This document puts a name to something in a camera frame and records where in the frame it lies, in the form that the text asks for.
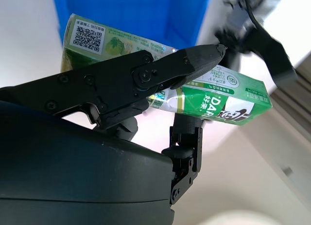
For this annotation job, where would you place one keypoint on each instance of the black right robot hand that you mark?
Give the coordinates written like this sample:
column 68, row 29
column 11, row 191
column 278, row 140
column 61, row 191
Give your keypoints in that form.
column 73, row 161

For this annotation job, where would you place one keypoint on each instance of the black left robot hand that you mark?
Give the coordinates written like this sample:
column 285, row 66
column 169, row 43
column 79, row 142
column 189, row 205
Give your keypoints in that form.
column 229, row 44

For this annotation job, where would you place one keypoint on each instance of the green toothpaste box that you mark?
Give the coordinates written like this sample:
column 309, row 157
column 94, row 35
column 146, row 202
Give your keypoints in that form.
column 218, row 98

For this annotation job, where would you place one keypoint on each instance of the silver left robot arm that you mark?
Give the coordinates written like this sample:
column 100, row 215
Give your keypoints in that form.
column 257, row 1

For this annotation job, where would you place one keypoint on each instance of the blue plastic tray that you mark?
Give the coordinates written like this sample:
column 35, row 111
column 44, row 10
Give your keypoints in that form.
column 136, row 13

